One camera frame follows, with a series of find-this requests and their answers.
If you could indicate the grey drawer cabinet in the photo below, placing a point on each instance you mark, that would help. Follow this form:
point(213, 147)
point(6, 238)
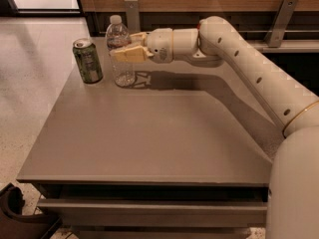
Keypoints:
point(181, 134)

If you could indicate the left metal bracket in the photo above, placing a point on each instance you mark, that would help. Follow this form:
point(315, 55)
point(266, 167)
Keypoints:
point(133, 15)

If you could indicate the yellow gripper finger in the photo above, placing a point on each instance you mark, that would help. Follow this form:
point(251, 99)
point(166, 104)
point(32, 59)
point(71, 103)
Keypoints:
point(140, 38)
point(135, 54)

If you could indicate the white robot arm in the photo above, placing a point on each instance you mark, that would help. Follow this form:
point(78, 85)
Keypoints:
point(293, 194)

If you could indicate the metal bracket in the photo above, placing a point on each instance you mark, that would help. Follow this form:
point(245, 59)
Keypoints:
point(133, 15)
point(275, 35)

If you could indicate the right metal bracket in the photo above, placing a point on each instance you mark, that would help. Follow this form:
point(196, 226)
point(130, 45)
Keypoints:
point(275, 35)

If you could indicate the clear plastic water bottle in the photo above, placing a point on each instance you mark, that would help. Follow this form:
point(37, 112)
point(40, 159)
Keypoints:
point(117, 36)

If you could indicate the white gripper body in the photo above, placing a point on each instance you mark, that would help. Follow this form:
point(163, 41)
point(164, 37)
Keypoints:
point(159, 45)

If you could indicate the green soda can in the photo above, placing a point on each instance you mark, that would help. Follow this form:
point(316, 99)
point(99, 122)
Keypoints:
point(87, 60)

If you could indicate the dark brown chair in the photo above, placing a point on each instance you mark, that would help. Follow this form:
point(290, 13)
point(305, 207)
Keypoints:
point(15, 225)

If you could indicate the grey drawer front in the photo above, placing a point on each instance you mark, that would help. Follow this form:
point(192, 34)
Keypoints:
point(80, 212)

